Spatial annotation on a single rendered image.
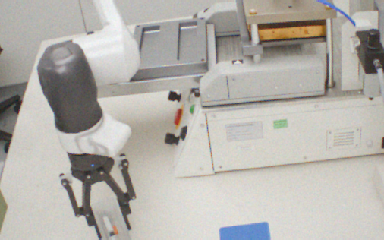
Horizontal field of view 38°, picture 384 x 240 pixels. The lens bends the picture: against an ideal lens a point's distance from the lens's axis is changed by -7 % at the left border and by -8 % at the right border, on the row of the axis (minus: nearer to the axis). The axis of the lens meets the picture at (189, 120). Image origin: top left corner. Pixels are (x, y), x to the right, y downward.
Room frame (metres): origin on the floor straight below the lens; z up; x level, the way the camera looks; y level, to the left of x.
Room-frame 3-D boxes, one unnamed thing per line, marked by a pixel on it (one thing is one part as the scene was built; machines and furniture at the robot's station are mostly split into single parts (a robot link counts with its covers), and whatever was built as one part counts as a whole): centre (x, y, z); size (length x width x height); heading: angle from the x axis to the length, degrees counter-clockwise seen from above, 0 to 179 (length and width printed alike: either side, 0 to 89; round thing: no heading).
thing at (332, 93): (1.10, -0.27, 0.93); 0.46 x 0.35 x 0.01; 84
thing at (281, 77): (0.97, -0.15, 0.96); 0.26 x 0.05 x 0.07; 84
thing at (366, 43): (0.87, -0.34, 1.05); 0.15 x 0.05 x 0.15; 174
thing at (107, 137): (0.81, 0.17, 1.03); 0.13 x 0.12 x 0.05; 14
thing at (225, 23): (1.25, -0.19, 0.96); 0.25 x 0.05 x 0.07; 84
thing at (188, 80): (1.14, 0.07, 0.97); 0.30 x 0.22 x 0.08; 84
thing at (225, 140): (1.09, -0.23, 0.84); 0.53 x 0.37 x 0.17; 84
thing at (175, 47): (1.13, 0.02, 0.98); 0.20 x 0.17 x 0.03; 174
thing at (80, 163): (0.82, 0.19, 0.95); 0.08 x 0.08 x 0.09
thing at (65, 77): (0.86, 0.20, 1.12); 0.18 x 0.10 x 0.13; 7
